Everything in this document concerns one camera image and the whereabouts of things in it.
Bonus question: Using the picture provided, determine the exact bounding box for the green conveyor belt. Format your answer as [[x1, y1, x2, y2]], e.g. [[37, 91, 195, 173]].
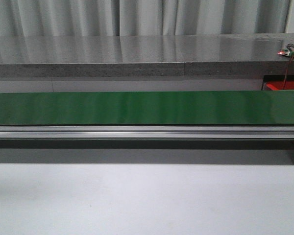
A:
[[0, 91, 294, 125]]

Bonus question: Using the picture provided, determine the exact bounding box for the grey stone counter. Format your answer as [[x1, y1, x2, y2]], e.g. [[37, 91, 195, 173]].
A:
[[0, 33, 294, 77]]

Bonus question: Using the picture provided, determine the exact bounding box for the red plastic bin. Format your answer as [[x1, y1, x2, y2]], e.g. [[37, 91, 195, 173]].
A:
[[263, 81, 294, 91]]

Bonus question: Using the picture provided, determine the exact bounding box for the small green circuit board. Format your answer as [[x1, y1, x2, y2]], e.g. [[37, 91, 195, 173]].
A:
[[277, 43, 294, 57]]

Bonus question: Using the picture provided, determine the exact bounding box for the grey curtain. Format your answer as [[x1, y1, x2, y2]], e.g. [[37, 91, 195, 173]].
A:
[[0, 0, 291, 37]]

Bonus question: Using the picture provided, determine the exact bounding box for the aluminium conveyor frame rail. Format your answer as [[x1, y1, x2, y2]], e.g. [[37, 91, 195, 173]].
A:
[[0, 125, 294, 140]]

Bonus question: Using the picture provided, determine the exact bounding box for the thin dark wire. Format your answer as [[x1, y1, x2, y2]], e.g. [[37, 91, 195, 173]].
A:
[[283, 55, 294, 91]]

